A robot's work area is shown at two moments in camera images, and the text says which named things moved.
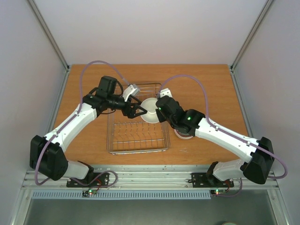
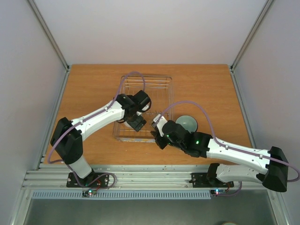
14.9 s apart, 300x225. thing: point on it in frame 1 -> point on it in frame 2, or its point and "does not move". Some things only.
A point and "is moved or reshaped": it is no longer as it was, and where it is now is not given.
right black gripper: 160,116 -> 158,136
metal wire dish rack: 126,135 is moved or reshaped
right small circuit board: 218,191 does not move
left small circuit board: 86,193 does not move
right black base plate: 204,180 does not move
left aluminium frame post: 51,39 does not move
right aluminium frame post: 251,35 does not move
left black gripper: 131,114 -> 136,125
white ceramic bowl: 149,105 -> 126,123
